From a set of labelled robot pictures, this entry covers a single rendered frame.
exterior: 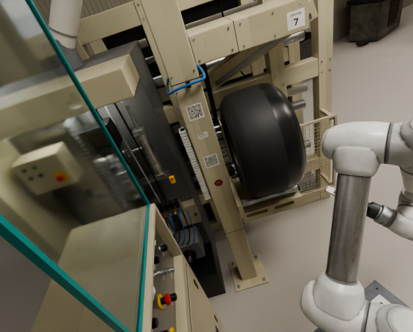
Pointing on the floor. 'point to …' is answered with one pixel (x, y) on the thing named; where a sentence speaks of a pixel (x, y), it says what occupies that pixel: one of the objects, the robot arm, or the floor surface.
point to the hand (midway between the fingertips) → (333, 192)
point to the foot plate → (251, 278)
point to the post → (223, 199)
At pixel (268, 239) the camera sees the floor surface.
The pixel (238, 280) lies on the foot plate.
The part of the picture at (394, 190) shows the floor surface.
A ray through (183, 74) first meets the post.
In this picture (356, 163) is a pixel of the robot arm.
